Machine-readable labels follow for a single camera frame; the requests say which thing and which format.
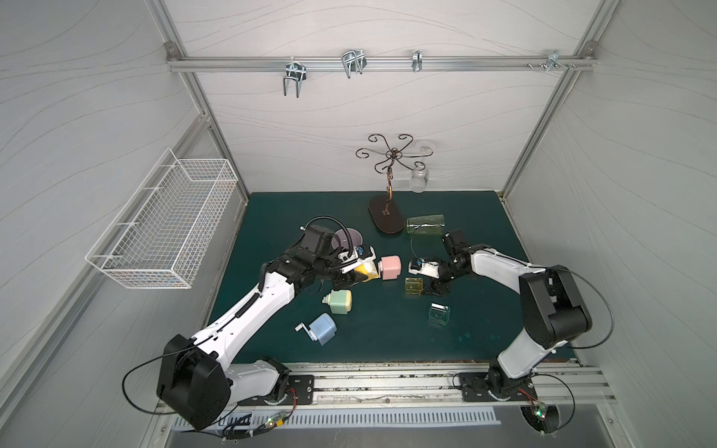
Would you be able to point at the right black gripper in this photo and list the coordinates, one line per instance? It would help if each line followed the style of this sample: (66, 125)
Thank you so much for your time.
(440, 269)

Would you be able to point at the yellow clear tray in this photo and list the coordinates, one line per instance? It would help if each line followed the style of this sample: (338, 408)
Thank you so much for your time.
(413, 286)

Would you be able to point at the green clear tray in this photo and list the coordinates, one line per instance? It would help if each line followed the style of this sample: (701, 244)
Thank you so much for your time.
(439, 315)

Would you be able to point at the green pencil sharpener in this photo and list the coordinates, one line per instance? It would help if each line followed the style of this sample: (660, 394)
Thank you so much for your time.
(340, 302)

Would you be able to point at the yellow pencil sharpener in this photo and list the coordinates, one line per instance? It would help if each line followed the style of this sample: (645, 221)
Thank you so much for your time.
(369, 269)

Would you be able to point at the pink pencil sharpener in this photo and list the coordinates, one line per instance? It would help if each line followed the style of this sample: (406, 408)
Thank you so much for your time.
(389, 267)

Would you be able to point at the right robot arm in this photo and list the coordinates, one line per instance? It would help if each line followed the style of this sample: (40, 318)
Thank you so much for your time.
(554, 312)

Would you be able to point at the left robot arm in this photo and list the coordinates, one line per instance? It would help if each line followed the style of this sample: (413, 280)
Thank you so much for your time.
(196, 378)

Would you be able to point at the blue pencil sharpener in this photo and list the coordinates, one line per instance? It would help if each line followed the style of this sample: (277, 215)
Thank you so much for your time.
(321, 330)

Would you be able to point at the purple bowl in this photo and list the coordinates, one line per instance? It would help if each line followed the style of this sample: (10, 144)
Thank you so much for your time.
(345, 241)

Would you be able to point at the copper wine glass stand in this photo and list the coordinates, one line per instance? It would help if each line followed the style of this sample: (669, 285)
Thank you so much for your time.
(383, 208)

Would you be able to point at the clear hanging wine glass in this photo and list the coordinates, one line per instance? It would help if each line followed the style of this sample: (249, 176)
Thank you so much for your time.
(420, 172)

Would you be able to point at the white vent grille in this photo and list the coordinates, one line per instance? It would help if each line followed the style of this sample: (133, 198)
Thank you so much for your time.
(422, 418)

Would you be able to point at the metal double hook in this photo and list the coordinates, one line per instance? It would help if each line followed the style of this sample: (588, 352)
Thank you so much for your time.
(295, 75)

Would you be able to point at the metal clamp hook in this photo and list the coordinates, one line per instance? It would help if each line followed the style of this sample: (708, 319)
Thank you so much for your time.
(552, 63)

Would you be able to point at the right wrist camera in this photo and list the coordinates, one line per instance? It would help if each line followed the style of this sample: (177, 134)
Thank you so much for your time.
(424, 267)

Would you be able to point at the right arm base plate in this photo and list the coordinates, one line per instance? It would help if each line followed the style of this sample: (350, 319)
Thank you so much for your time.
(494, 386)

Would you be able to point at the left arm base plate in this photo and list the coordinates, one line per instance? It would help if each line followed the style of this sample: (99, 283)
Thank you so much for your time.
(291, 388)

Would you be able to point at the white wire basket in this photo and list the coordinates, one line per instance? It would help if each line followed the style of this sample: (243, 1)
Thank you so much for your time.
(159, 238)

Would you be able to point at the metal wire hook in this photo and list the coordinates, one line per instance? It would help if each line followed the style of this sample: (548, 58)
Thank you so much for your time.
(354, 62)

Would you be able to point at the small metal ring hook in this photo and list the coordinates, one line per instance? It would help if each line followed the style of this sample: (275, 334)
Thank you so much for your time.
(417, 61)

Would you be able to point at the aluminium top rail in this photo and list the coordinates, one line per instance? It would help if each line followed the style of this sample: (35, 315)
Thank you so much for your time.
(393, 64)

